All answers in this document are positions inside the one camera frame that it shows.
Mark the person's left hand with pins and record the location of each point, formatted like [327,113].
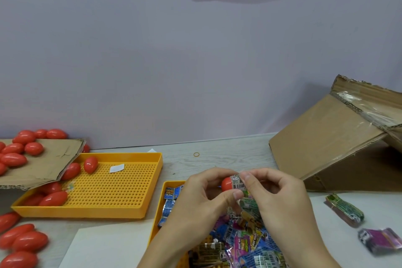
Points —
[191,208]

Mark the person's right hand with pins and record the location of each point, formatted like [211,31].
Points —
[282,208]

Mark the person's left thumb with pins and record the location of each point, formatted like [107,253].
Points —
[227,202]

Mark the person's right thumb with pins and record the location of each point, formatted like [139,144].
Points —
[249,184]

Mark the grey printed packet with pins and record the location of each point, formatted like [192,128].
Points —
[238,182]

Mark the red egg capsule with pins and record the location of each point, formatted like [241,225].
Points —
[18,260]
[54,199]
[8,222]
[226,184]
[86,148]
[33,200]
[15,234]
[90,164]
[71,171]
[51,188]
[30,242]

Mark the person's left forearm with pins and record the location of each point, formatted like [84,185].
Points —
[169,252]

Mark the person's right forearm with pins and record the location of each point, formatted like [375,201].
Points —
[301,255]

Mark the pile of colourful printed packets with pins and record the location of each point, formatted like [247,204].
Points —
[241,242]

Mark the yellow tray holding packets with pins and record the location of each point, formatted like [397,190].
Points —
[157,214]

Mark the brown cardboard box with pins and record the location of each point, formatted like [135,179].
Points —
[326,139]

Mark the green packet bundle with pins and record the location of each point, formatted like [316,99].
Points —
[344,210]

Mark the white paper sheet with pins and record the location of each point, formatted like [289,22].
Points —
[339,236]
[106,245]

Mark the white label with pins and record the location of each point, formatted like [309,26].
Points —
[116,168]

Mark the yellow perforated tray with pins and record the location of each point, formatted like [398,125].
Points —
[110,192]

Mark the purple packet bundle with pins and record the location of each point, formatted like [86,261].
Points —
[380,241]

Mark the small clear packet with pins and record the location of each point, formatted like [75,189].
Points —
[68,186]

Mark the flat brown cardboard sheet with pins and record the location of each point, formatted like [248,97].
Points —
[47,164]

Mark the pile of red eggs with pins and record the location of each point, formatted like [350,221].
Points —
[18,151]

